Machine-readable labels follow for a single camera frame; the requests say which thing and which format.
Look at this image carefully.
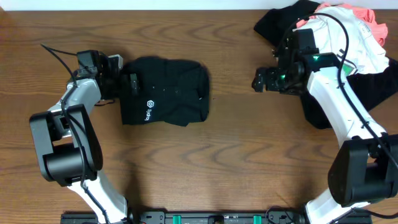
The black polo shirt with logo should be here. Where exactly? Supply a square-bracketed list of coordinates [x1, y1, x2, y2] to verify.
[119, 56, 210, 126]

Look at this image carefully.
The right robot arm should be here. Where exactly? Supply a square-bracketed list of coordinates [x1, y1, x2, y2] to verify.
[252, 53, 397, 223]

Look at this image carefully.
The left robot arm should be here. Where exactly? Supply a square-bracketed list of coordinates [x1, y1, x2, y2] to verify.
[29, 68, 134, 223]

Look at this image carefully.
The black garment under pile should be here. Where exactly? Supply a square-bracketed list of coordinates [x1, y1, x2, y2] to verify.
[253, 0, 398, 130]

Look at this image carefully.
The white shirt with green print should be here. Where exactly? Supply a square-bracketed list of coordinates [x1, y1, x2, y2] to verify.
[297, 6, 389, 74]

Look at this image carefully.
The coral pink shirt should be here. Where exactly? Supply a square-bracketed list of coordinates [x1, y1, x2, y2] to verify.
[315, 2, 388, 47]

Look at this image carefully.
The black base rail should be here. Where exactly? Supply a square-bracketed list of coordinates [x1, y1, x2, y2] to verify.
[60, 208, 373, 224]

